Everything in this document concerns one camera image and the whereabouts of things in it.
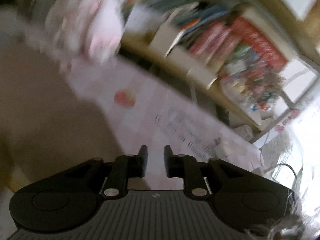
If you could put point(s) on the white power strip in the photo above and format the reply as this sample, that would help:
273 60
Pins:
224 148

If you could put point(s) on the row of upright books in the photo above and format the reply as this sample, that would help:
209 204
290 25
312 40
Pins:
189 14

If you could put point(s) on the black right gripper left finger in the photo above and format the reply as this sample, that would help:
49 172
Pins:
125 167

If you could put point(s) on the red box of books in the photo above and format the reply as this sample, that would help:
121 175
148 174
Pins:
259 43

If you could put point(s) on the white pen holder box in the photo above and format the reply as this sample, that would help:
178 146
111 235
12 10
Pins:
165 39

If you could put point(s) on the brown and lilac sweater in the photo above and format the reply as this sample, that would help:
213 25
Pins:
45 128

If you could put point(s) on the pink white plush bunny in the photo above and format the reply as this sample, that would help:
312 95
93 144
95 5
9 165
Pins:
89 30

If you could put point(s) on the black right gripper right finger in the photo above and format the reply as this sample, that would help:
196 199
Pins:
188 169

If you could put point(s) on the white wooden bookshelf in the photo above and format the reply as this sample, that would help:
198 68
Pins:
236 77

